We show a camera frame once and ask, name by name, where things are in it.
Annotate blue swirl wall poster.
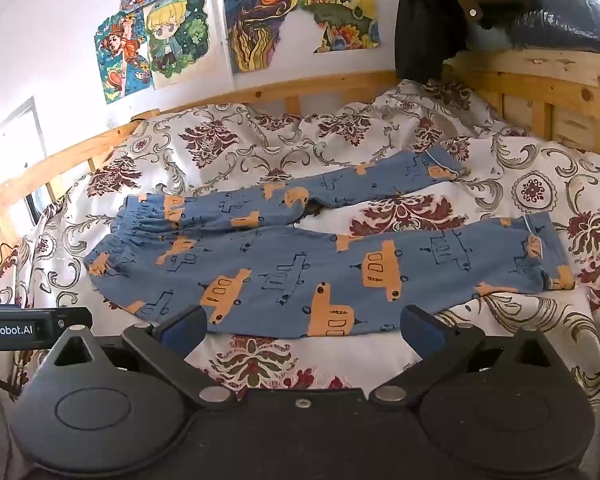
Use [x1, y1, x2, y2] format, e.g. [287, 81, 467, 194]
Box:
[222, 0, 299, 75]

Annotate landscape wall poster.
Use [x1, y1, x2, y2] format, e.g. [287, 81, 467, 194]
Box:
[293, 0, 382, 54]

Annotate dark hanging garment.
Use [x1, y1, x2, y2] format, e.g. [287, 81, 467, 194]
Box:
[394, 0, 470, 84]

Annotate wooden bed frame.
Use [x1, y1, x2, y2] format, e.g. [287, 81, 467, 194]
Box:
[0, 49, 600, 281]

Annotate orange-haired figure wall poster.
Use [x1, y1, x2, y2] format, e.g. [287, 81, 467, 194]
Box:
[94, 9, 155, 106]

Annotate floral printed blanket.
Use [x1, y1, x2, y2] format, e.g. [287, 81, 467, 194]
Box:
[0, 79, 600, 411]

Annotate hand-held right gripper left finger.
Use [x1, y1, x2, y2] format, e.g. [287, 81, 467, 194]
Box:
[50, 304, 236, 408]

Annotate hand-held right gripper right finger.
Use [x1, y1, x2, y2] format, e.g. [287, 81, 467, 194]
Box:
[369, 304, 561, 408]

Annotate blue pants with orange cars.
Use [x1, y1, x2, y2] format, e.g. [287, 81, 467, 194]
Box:
[84, 149, 577, 339]

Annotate blond figure wall poster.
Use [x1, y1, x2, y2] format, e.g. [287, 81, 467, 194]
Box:
[142, 0, 227, 92]

